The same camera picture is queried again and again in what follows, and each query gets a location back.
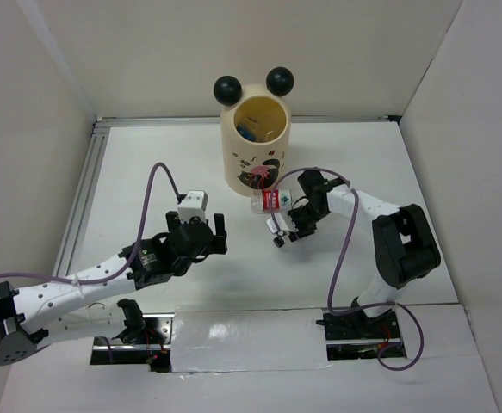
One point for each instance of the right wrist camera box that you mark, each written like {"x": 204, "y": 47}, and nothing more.
{"x": 280, "y": 224}

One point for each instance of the cream bin with black ears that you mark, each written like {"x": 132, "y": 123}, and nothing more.
{"x": 254, "y": 166}

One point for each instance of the blue label crushed bottle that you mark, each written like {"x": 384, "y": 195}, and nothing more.
{"x": 247, "y": 133}

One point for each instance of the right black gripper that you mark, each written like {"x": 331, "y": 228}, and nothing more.
{"x": 297, "y": 230}

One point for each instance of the clear unlabelled plastic bottle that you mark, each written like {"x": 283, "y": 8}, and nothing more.
{"x": 272, "y": 135}

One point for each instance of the red label clear bottle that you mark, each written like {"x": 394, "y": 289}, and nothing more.
{"x": 264, "y": 201}

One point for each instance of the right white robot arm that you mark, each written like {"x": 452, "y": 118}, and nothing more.
{"x": 404, "y": 245}

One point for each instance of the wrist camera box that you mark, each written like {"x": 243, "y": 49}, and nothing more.
{"x": 280, "y": 224}
{"x": 193, "y": 206}

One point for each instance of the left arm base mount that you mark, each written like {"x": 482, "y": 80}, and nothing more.
{"x": 144, "y": 340}

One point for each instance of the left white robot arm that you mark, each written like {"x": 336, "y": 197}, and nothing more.
{"x": 94, "y": 301}

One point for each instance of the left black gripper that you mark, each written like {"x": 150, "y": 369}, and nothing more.
{"x": 218, "y": 243}

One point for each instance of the black label black cap bottle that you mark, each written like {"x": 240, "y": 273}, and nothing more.
{"x": 281, "y": 238}

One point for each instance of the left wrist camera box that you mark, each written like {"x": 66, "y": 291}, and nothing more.
{"x": 193, "y": 206}

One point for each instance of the aluminium frame rail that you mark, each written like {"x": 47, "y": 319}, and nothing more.
{"x": 74, "y": 234}

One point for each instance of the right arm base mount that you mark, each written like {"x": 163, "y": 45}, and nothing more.
{"x": 356, "y": 337}

